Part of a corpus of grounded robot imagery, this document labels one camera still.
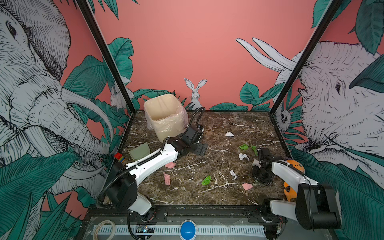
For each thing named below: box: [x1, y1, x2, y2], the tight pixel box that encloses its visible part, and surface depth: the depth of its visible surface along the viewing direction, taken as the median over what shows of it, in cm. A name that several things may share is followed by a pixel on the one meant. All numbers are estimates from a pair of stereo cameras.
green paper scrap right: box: [239, 144, 250, 150], surface depth 100 cm
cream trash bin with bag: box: [144, 94, 189, 143], surface depth 88 cm
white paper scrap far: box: [225, 131, 235, 137], surface depth 109 cm
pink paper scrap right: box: [242, 183, 253, 191], surface depth 85 cm
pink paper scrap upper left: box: [164, 162, 176, 169], surface depth 92 cm
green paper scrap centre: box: [201, 175, 213, 186], surface depth 87 cm
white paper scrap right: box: [238, 153, 250, 161], surface depth 96 cm
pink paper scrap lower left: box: [163, 172, 171, 186], surface depth 87 cm
